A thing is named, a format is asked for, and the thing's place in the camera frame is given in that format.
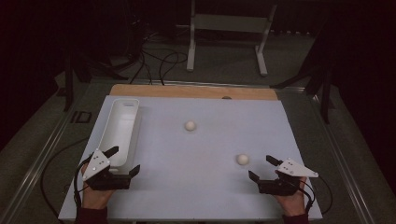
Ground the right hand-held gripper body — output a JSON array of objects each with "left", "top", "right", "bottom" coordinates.
[{"left": 257, "top": 157, "right": 319, "bottom": 197}]

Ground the person's left hand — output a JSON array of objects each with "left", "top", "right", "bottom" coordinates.
[{"left": 80, "top": 161, "right": 115, "bottom": 210}]

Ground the black floor bracket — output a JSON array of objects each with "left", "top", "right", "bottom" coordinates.
[{"left": 70, "top": 110, "right": 93, "bottom": 124}]

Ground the black metal stand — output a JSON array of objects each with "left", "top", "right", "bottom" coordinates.
[
  {"left": 62, "top": 46, "right": 129, "bottom": 112},
  {"left": 269, "top": 8, "right": 336, "bottom": 125}
]

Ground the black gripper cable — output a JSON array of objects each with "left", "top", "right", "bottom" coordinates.
[
  {"left": 292, "top": 175, "right": 333, "bottom": 217},
  {"left": 40, "top": 136, "right": 94, "bottom": 220}
]

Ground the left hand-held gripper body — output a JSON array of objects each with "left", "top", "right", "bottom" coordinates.
[{"left": 81, "top": 148, "right": 133, "bottom": 191}]

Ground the white plastic bin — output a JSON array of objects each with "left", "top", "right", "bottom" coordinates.
[{"left": 98, "top": 98, "right": 140, "bottom": 175}]

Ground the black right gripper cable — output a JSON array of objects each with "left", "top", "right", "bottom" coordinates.
[{"left": 292, "top": 175, "right": 333, "bottom": 217}]

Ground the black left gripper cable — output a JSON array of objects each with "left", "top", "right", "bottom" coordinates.
[{"left": 40, "top": 136, "right": 94, "bottom": 220}]

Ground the white metal stand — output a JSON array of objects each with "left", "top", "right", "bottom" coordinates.
[{"left": 176, "top": 0, "right": 278, "bottom": 77}]

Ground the white ball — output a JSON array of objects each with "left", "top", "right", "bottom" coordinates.
[
  {"left": 184, "top": 119, "right": 197, "bottom": 133},
  {"left": 235, "top": 153, "right": 250, "bottom": 166}
]

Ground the person's right hand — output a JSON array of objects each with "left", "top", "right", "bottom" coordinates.
[{"left": 275, "top": 169, "right": 308, "bottom": 217}]

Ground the black floor cable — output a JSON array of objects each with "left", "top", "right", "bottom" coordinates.
[
  {"left": 129, "top": 31, "right": 154, "bottom": 86},
  {"left": 158, "top": 50, "right": 189, "bottom": 87}
]

